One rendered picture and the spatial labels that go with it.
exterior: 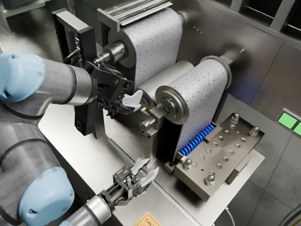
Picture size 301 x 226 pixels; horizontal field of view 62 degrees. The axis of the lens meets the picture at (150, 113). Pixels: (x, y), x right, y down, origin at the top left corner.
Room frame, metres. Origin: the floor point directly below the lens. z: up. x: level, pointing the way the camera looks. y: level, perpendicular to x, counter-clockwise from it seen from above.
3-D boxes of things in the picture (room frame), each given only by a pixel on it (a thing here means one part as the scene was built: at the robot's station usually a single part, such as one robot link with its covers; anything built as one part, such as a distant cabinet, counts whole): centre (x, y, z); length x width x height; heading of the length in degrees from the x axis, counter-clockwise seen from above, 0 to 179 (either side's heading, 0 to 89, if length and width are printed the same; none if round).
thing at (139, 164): (0.42, 0.02, 1.11); 0.09 x 0.03 x 0.06; 149
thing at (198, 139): (0.61, -0.20, 1.03); 0.21 x 0.04 x 0.03; 140
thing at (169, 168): (0.63, -0.19, 0.92); 0.28 x 0.04 x 0.04; 140
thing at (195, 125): (0.63, -0.19, 1.12); 0.23 x 0.01 x 0.18; 140
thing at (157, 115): (0.56, -0.01, 1.05); 0.06 x 0.05 x 0.31; 140
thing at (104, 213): (0.26, 0.12, 1.11); 0.08 x 0.05 x 0.08; 50
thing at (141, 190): (0.35, 0.01, 1.09); 0.09 x 0.05 x 0.02; 131
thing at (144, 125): (0.53, 0.01, 1.18); 0.04 x 0.02 x 0.04; 50
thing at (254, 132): (0.67, -0.44, 1.05); 0.04 x 0.04 x 0.04
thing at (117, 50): (0.71, 0.14, 1.34); 0.06 x 0.06 x 0.06; 50
